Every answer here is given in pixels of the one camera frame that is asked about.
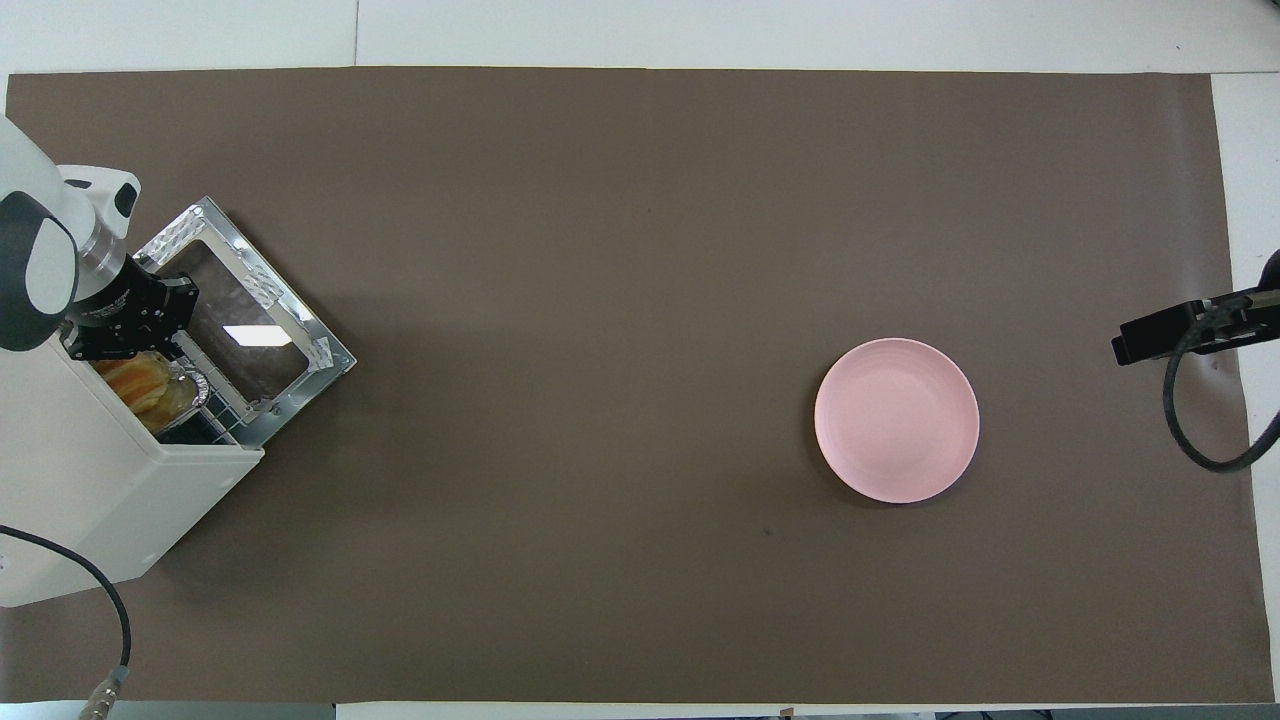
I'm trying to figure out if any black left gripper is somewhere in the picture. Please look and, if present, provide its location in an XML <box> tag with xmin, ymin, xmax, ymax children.
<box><xmin>62</xmin><ymin>258</ymin><xmax>199</xmax><ymax>363</ymax></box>

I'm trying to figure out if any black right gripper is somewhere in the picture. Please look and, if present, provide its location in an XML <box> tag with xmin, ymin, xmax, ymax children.
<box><xmin>1112</xmin><ymin>287</ymin><xmax>1280</xmax><ymax>366</ymax></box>

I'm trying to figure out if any sliced yellow bread loaf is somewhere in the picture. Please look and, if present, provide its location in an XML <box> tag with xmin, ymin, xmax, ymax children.
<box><xmin>95</xmin><ymin>352</ymin><xmax>173</xmax><ymax>413</ymax></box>

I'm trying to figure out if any silver foil baking tray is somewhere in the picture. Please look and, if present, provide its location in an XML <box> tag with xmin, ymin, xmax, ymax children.
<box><xmin>140</xmin><ymin>358</ymin><xmax>213</xmax><ymax>433</ymax></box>

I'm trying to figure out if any cream toaster oven body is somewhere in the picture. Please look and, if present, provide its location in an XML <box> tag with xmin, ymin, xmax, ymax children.
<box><xmin>0</xmin><ymin>335</ymin><xmax>266</xmax><ymax>609</ymax></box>

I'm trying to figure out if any glass oven door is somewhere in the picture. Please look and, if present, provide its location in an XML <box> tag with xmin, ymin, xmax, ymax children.
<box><xmin>133</xmin><ymin>197</ymin><xmax>358</xmax><ymax>446</ymax></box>

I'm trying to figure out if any pink round plate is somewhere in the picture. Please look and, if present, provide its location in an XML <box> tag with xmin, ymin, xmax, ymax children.
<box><xmin>814</xmin><ymin>338</ymin><xmax>981</xmax><ymax>504</ymax></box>

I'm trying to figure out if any brown table mat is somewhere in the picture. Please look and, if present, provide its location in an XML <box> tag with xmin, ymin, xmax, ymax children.
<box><xmin>0</xmin><ymin>67</ymin><xmax>1276</xmax><ymax>706</ymax></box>

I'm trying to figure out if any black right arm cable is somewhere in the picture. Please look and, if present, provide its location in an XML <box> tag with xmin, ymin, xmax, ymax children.
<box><xmin>1163</xmin><ymin>290</ymin><xmax>1280</xmax><ymax>473</ymax></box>

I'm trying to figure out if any metal oven wire rack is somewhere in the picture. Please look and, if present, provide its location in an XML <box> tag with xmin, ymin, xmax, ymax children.
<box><xmin>160</xmin><ymin>395</ymin><xmax>251</xmax><ymax>446</ymax></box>

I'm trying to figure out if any black cable with metal connector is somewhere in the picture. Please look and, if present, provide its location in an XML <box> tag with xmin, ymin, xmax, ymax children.
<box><xmin>0</xmin><ymin>525</ymin><xmax>133</xmax><ymax>720</ymax></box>

